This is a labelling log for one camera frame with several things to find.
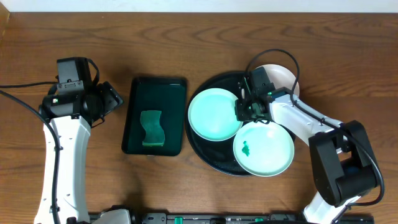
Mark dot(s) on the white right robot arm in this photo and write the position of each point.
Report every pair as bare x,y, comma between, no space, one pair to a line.
343,163

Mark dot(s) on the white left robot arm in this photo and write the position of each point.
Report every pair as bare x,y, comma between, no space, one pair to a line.
63,195

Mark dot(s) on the mint green plate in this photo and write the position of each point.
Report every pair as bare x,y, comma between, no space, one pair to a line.
211,114
264,150

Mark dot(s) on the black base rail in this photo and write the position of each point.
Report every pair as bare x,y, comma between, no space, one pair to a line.
164,218

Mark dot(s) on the green sponge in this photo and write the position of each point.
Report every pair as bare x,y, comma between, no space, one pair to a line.
154,134

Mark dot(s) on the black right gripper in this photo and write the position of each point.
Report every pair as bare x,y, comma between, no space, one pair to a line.
241,116

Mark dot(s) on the pink plate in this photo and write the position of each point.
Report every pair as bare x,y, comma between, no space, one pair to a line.
281,78

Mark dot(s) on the rectangular black tray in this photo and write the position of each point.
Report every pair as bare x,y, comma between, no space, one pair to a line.
167,95

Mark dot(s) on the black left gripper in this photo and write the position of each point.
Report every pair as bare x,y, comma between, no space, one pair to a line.
109,98

